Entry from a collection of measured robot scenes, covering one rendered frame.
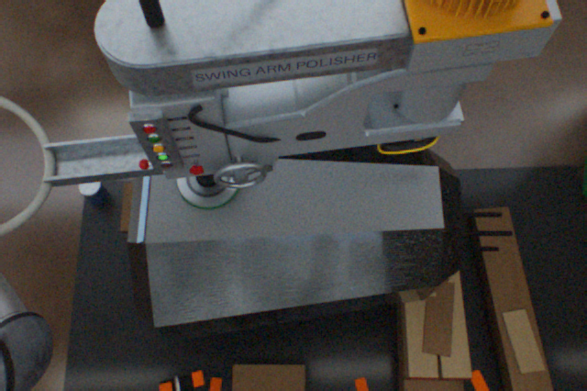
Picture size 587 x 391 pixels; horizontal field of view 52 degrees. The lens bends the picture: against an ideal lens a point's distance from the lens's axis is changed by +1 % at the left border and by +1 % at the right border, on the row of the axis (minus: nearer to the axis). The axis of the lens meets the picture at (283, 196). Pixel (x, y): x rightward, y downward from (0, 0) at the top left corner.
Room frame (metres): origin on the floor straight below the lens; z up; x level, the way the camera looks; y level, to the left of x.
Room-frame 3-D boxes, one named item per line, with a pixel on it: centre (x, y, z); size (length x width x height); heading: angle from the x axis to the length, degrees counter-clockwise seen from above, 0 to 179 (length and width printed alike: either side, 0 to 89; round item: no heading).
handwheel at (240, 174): (0.72, 0.12, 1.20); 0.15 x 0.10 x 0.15; 95
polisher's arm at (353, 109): (0.84, -0.14, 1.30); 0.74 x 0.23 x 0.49; 95
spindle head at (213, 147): (0.83, 0.17, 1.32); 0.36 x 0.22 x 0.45; 95
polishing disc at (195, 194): (0.83, 0.25, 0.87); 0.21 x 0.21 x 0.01
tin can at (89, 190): (1.14, 0.90, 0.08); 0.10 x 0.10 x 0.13
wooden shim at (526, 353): (0.34, -0.96, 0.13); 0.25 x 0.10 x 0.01; 7
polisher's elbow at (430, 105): (0.88, -0.41, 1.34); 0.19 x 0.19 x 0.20
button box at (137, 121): (0.71, 0.31, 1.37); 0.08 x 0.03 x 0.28; 95
